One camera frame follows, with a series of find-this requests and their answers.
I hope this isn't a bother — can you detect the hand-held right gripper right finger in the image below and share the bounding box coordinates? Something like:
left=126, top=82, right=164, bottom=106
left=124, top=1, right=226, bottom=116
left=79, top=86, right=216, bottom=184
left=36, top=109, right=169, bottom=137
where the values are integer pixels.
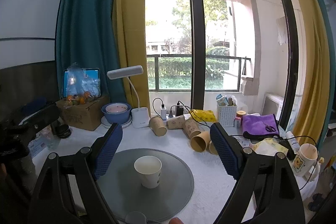
left=209, top=123, right=307, bottom=224

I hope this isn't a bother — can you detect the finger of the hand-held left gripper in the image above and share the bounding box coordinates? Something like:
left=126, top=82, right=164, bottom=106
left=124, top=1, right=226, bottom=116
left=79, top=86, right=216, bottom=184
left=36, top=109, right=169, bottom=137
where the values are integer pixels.
left=18, top=105, right=61, bottom=127

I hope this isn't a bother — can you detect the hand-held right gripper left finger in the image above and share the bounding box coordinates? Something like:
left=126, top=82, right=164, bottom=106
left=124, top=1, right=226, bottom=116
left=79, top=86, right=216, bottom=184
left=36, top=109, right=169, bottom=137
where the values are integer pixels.
left=28, top=123, right=124, bottom=224

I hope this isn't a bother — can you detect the white paper cup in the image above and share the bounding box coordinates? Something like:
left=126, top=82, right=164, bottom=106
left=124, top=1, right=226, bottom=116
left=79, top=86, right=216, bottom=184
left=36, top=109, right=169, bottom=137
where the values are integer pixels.
left=134, top=156, right=162, bottom=189

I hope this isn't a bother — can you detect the brown paper cup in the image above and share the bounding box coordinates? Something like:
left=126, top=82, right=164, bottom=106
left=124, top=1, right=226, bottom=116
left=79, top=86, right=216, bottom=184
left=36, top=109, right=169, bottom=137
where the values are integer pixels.
left=149, top=116, right=168, bottom=137
left=205, top=139, right=219, bottom=156
left=167, top=115, right=187, bottom=130
left=182, top=119, right=202, bottom=139
left=190, top=131, right=211, bottom=152

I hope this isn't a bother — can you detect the black round container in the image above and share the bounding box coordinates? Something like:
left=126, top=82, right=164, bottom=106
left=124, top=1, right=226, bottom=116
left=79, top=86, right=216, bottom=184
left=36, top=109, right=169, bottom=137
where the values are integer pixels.
left=51, top=119, right=72, bottom=139

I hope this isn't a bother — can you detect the blue white paper packet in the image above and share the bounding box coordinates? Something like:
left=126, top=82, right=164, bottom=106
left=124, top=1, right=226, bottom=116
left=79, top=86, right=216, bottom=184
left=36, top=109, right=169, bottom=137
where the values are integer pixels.
left=28, top=132, right=53, bottom=159

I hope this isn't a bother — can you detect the clear drinking glass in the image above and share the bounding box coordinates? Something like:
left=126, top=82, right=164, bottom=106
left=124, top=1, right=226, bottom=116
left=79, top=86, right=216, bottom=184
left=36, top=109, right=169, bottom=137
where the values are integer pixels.
left=46, top=130, right=60, bottom=150

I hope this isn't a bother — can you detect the white plate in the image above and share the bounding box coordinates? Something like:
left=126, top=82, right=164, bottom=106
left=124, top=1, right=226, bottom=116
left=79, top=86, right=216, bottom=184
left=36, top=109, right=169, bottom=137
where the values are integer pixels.
left=101, top=116, right=133, bottom=128

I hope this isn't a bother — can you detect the blue bowl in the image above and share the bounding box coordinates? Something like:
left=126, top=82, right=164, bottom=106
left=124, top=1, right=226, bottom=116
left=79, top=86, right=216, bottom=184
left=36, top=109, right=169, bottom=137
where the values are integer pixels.
left=101, top=103, right=132, bottom=125

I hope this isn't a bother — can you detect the white mesh basket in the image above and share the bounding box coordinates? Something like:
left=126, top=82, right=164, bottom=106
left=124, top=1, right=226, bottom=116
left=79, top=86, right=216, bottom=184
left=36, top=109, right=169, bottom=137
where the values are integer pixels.
left=217, top=102, right=238, bottom=127

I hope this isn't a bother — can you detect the cardboard box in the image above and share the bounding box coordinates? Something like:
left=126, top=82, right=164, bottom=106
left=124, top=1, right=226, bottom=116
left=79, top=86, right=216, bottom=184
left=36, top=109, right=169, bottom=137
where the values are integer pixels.
left=56, top=95, right=110, bottom=132

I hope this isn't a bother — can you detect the yellow printed packet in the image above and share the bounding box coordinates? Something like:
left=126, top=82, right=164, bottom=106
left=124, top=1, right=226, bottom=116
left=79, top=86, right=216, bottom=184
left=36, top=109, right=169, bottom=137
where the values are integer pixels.
left=189, top=109, right=216, bottom=122

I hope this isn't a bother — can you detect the clear plastic bag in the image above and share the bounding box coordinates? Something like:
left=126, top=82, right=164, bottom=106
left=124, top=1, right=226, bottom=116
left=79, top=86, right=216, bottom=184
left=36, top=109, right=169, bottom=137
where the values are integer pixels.
left=66, top=63, right=102, bottom=107

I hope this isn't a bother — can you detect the purple cloth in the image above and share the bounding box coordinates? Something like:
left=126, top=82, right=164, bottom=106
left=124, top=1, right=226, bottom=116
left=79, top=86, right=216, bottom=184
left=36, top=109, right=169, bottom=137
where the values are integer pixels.
left=241, top=114, right=279, bottom=139

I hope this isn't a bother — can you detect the pink bowl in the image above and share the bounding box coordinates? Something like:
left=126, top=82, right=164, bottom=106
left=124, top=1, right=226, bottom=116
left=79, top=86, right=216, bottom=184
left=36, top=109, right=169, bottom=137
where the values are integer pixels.
left=106, top=104, right=128, bottom=113

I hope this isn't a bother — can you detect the pale yellow packet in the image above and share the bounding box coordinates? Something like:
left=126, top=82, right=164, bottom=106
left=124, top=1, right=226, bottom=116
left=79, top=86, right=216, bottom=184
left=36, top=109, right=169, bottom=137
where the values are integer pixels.
left=251, top=138, right=288, bottom=154

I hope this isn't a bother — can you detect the white desk lamp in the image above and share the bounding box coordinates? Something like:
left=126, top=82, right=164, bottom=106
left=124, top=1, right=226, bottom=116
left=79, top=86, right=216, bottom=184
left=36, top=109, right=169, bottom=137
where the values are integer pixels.
left=107, top=65, right=151, bottom=129

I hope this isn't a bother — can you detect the tablet with blue screen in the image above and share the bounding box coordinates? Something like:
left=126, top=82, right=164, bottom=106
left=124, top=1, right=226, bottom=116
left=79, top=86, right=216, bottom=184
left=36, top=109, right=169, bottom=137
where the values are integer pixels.
left=63, top=69, right=102, bottom=99

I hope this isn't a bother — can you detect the grey round mat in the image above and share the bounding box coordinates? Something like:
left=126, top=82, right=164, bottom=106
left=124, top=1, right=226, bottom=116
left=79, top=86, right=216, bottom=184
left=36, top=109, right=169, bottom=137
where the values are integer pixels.
left=97, top=148, right=194, bottom=223

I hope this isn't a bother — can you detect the black power adapter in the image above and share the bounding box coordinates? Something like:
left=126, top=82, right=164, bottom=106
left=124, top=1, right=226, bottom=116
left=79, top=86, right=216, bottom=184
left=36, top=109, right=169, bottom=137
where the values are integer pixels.
left=278, top=139, right=296, bottom=160

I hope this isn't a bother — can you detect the white power strip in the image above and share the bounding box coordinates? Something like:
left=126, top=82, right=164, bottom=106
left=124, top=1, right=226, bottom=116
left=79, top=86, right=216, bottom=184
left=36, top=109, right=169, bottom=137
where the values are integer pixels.
left=157, top=115, right=184, bottom=125

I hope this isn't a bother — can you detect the white box appliance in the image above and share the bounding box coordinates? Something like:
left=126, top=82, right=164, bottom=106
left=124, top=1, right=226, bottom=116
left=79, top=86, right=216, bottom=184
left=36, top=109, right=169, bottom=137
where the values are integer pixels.
left=262, top=92, right=285, bottom=123

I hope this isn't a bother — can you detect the white spray bottle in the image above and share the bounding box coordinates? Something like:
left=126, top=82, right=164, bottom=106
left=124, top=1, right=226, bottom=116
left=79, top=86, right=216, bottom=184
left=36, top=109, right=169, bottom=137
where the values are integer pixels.
left=286, top=131, right=300, bottom=154

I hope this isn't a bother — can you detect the white round device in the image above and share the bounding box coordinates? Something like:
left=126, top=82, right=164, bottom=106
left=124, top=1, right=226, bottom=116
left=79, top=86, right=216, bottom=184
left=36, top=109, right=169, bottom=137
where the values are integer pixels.
left=125, top=211, right=148, bottom=224

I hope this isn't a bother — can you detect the white bear mug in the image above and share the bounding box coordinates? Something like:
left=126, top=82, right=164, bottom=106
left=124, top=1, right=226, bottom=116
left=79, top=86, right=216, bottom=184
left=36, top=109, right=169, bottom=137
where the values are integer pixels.
left=293, top=143, right=319, bottom=178

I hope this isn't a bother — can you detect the balcony railing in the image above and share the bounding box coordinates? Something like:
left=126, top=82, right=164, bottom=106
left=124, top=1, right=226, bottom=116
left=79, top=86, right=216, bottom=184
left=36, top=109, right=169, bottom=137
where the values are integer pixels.
left=146, top=54, right=252, bottom=91

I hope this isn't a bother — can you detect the yellow curtain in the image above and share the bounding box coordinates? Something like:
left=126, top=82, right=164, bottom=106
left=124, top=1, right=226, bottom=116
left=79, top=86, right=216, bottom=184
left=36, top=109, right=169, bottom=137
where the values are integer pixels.
left=274, top=0, right=332, bottom=141
left=112, top=0, right=151, bottom=119

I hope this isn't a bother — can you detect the white hanging cloth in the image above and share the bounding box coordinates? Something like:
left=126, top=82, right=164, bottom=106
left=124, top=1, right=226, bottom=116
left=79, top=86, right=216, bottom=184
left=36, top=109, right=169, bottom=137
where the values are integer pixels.
left=276, top=15, right=288, bottom=45

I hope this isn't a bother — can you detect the black cable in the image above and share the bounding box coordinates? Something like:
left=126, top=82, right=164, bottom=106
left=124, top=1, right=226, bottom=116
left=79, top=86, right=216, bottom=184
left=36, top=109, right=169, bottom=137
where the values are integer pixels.
left=230, top=134, right=320, bottom=189

